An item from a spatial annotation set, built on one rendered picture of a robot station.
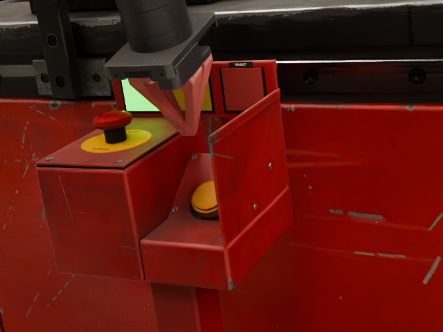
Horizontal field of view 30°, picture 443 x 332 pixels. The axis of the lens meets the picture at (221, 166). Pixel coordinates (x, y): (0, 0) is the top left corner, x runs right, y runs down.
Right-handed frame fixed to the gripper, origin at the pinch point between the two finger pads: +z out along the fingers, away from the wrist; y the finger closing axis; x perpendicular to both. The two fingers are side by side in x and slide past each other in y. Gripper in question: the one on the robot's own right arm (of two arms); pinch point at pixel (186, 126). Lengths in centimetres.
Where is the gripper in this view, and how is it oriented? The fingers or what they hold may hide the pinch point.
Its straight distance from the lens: 77.2
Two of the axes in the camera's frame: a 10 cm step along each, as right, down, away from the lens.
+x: -9.0, -0.3, 4.4
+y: 3.8, -5.6, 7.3
